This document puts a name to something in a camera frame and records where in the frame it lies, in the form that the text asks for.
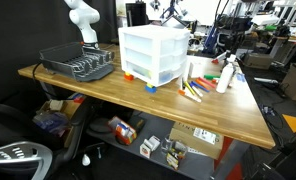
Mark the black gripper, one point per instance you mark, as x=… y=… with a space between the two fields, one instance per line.
x=236 y=27

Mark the white bottle lid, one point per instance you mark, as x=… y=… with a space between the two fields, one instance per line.
x=232 y=58

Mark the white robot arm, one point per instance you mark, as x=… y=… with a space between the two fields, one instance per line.
x=243 y=8

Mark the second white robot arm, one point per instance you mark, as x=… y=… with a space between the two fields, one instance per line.
x=83 y=16

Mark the white plastic bottle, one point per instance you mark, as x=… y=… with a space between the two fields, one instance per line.
x=225 y=78

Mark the white square holder cup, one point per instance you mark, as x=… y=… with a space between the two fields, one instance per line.
x=195 y=70

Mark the green marker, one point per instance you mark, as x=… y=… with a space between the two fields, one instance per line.
x=210 y=77

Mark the pink marker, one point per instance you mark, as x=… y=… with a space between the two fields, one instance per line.
x=207 y=82

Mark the blue marker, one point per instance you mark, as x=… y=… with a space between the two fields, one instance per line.
x=199 y=86

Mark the yellow marker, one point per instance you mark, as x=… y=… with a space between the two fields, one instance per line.
x=189 y=87

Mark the white three-drawer organizer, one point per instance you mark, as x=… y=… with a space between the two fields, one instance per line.
x=154 y=54

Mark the white marker orange cap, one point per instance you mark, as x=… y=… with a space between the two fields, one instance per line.
x=182 y=92

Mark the blue yellow lego block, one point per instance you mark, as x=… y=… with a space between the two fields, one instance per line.
x=150 y=88

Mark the red lego block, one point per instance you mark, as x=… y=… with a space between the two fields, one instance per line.
x=128 y=76

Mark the cardboard box under table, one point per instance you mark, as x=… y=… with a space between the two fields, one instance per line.
x=201 y=140

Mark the red toy box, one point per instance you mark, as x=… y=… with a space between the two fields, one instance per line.
x=123 y=131

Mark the grey dish rack bin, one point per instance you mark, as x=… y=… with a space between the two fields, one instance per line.
x=78 y=62

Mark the open cardboard box of items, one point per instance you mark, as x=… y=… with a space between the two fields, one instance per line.
x=55 y=117

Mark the black office chair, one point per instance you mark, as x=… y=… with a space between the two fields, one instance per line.
x=26 y=148

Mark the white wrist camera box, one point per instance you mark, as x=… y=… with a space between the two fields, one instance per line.
x=265 y=19

